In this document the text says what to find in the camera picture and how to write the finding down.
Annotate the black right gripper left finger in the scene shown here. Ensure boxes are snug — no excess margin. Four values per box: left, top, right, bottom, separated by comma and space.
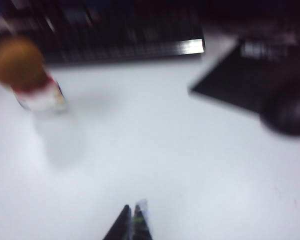
102, 204, 132, 240

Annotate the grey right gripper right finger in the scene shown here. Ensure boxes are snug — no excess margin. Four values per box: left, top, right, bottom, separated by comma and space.
132, 198, 153, 240

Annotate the brown fuzzy kiwi fruit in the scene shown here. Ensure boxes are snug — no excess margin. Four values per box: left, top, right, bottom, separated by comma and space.
0, 36, 46, 92

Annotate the small white toy cup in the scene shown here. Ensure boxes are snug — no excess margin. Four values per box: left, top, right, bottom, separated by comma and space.
11, 74, 69, 114

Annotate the black mouse pad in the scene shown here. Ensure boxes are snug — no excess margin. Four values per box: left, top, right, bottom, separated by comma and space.
188, 37, 300, 119

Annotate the black computer mouse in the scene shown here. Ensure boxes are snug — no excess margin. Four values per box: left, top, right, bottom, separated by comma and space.
259, 82, 300, 137

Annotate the black mechanical keyboard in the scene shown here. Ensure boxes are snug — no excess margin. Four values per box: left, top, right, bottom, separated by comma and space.
4, 0, 206, 65

